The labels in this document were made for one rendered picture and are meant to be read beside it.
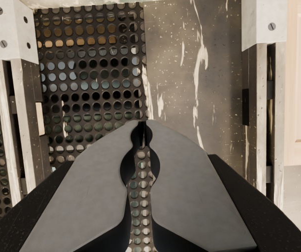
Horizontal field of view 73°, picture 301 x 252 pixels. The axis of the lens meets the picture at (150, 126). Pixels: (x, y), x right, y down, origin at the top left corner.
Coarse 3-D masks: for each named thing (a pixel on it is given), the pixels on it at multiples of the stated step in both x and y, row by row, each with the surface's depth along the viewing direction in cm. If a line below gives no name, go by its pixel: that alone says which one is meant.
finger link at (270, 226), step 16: (224, 176) 7; (240, 176) 7; (240, 192) 7; (256, 192) 7; (240, 208) 6; (256, 208) 6; (272, 208) 6; (256, 224) 6; (272, 224) 6; (288, 224) 6; (256, 240) 5; (272, 240) 5; (288, 240) 5
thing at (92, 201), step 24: (96, 144) 9; (120, 144) 9; (72, 168) 8; (96, 168) 8; (120, 168) 8; (72, 192) 7; (96, 192) 7; (120, 192) 7; (48, 216) 6; (72, 216) 6; (96, 216) 6; (120, 216) 6; (48, 240) 6; (72, 240) 6; (96, 240) 6; (120, 240) 6
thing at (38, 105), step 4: (36, 104) 48; (40, 104) 50; (36, 108) 48; (40, 108) 49; (40, 112) 49; (40, 116) 49; (40, 120) 49; (40, 124) 49; (40, 128) 49; (40, 132) 49
